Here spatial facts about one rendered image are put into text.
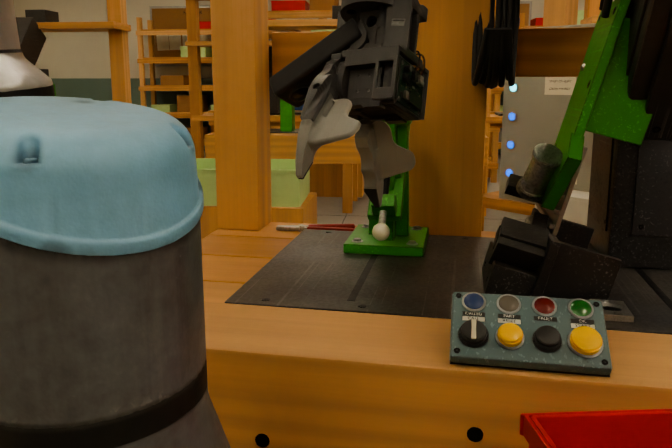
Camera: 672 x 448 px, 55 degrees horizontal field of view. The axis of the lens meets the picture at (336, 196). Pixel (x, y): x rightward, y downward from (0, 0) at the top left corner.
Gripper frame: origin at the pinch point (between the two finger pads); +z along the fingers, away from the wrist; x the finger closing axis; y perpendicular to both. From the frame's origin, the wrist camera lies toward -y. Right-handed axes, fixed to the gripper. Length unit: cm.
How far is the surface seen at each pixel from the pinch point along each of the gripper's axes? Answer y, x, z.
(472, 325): 12.2, 8.5, 11.1
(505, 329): 15.1, 9.6, 11.1
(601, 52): 19.9, 23.4, -22.3
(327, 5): -382, 527, -322
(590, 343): 22.5, 11.9, 11.4
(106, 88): -904, 630, -293
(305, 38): -41, 45, -40
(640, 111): 23.8, 28.3, -16.3
